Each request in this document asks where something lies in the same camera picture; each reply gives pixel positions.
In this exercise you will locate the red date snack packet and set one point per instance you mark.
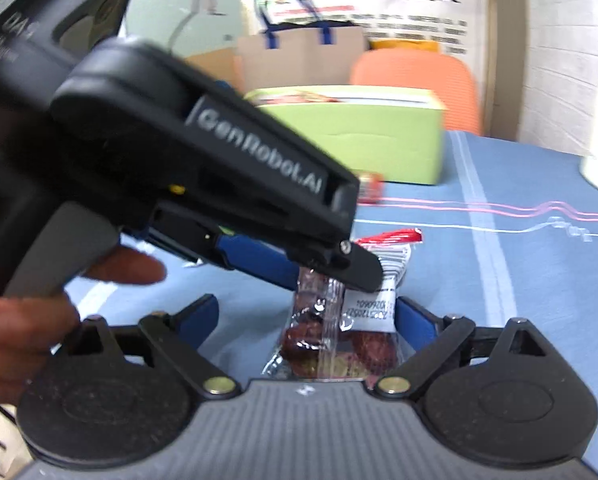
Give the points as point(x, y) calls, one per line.
point(369, 307)

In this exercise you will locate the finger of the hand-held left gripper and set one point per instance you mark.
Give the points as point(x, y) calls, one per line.
point(359, 270)

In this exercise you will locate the blue tablecloth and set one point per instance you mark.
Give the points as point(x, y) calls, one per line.
point(504, 270)

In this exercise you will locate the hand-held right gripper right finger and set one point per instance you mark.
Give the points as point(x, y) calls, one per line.
point(419, 327)

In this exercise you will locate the green cardboard box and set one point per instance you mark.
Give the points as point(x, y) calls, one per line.
point(369, 135)

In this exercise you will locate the small red snack packet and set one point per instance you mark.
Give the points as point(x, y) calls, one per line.
point(371, 189)

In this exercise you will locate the glass panel with cartoon drawing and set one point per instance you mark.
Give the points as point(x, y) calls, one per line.
point(179, 0)

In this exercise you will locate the person's left hand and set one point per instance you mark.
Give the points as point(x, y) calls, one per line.
point(24, 340)

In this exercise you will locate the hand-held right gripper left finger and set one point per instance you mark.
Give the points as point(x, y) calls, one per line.
point(201, 322)

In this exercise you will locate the brown cardboard box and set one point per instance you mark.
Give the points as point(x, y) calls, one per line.
point(214, 67)

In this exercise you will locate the yellow plastic bag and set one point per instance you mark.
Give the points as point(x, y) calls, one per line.
point(404, 46)

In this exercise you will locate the orange chair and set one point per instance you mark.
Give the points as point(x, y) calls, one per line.
point(429, 85)

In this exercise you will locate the wall poster with large text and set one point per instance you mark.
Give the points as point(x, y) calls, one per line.
point(429, 15)

